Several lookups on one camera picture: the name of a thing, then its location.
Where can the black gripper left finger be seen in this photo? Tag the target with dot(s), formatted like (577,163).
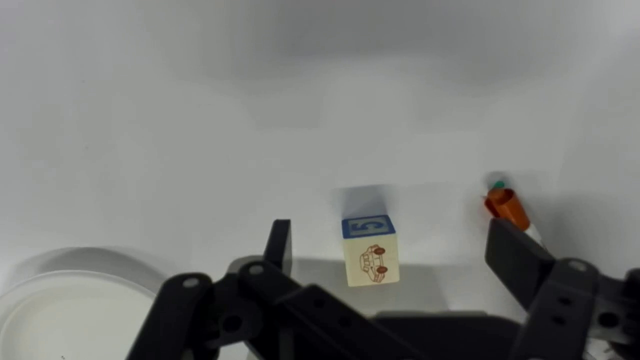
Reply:
(201,320)

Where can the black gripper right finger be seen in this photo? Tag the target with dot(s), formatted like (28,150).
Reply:
(573,307)

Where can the white picture toy block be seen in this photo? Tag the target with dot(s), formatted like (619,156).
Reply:
(370,256)

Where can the red capped marker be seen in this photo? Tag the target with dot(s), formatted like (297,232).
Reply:
(509,206)

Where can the white round plate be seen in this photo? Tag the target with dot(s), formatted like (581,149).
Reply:
(73,312)

